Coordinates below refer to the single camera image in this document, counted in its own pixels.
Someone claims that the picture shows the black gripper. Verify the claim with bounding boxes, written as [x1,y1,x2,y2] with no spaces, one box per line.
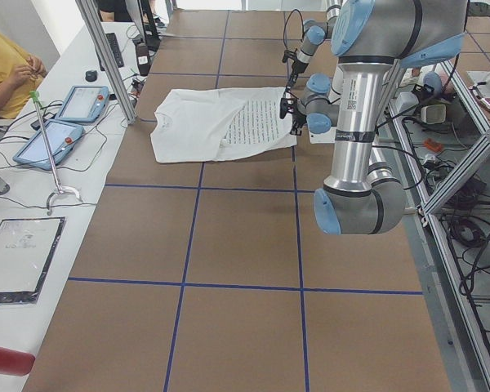
[282,49,299,91]
[279,92,303,136]

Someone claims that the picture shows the white long-sleeve printed shirt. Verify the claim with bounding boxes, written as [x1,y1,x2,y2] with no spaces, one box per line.
[150,87,296,163]

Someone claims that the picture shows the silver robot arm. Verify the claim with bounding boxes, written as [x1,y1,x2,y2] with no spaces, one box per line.
[280,1,468,234]
[282,1,344,91]

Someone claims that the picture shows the black keyboard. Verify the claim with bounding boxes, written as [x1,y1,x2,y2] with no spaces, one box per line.
[105,33,124,68]

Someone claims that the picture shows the black computer mouse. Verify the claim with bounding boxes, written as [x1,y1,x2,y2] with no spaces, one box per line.
[85,69,98,82]

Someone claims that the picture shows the upper blue teach pendant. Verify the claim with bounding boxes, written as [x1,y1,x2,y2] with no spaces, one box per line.
[55,86,109,123]

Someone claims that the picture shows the blue teach pendant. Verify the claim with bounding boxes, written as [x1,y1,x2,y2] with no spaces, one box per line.
[13,119,84,171]
[55,86,109,123]

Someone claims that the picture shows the lower blue teach pendant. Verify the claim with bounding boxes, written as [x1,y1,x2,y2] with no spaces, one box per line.
[13,119,84,171]

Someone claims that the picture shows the metal reacher stick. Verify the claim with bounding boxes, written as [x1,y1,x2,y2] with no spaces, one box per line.
[29,90,82,216]

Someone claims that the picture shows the person in yellow shirt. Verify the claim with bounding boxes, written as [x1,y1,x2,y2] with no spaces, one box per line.
[0,33,47,119]

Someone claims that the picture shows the red cylinder bottle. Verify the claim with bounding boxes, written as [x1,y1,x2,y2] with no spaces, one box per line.
[0,346,35,376]

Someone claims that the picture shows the white central pedestal column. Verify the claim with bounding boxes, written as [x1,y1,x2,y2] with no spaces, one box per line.
[306,65,343,144]

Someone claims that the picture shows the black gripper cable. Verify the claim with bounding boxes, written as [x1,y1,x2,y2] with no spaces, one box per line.
[283,8,305,52]

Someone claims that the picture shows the aluminium frame post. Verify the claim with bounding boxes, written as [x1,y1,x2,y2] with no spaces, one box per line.
[75,0,136,125]

